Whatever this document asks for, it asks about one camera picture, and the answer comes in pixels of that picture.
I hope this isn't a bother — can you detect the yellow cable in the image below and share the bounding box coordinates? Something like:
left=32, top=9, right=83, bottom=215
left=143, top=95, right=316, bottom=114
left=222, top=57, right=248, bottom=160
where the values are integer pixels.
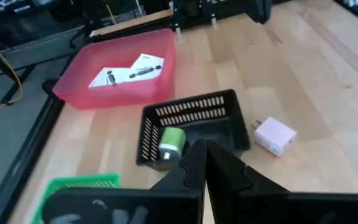
left=0, top=30, right=24, bottom=119

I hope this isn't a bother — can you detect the small white green charger cube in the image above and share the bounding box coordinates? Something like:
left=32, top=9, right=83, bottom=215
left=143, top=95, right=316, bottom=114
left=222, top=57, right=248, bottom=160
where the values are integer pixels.
left=157, top=126, right=187, bottom=162

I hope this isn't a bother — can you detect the green slotted plastic basket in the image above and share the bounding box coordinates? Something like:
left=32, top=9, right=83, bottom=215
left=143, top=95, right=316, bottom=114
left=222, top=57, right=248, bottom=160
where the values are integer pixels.
left=31, top=173, right=121, bottom=224

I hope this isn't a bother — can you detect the pink wall charger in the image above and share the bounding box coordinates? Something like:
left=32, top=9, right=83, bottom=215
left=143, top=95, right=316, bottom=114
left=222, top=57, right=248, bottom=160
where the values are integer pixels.
left=250, top=116, right=298, bottom=157

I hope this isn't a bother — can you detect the red plastic bin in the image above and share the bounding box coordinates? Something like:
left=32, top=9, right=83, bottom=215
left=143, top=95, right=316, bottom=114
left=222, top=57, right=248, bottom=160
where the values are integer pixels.
left=52, top=28, right=177, bottom=111

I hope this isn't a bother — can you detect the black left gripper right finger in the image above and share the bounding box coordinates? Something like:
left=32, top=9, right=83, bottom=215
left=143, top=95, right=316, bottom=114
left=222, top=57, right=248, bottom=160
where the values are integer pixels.
left=205, top=139, right=358, bottom=224

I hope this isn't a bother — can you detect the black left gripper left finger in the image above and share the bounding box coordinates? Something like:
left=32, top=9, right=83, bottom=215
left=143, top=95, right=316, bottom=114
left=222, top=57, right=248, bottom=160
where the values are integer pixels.
left=41, top=138, right=207, bottom=224

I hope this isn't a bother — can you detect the white card reader packet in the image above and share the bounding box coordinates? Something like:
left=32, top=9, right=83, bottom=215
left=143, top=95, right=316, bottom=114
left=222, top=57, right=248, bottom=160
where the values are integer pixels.
left=122, top=53, right=165, bottom=83
left=88, top=67, right=132, bottom=90

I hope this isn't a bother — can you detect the black slotted plastic basket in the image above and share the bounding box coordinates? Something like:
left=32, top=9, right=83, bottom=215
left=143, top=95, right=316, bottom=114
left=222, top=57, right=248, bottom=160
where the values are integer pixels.
left=135, top=89, right=251, bottom=171

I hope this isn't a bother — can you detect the black aluminium table frame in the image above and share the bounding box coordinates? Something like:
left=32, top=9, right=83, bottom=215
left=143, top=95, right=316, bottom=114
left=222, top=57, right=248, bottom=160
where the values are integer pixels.
left=0, top=0, right=358, bottom=224

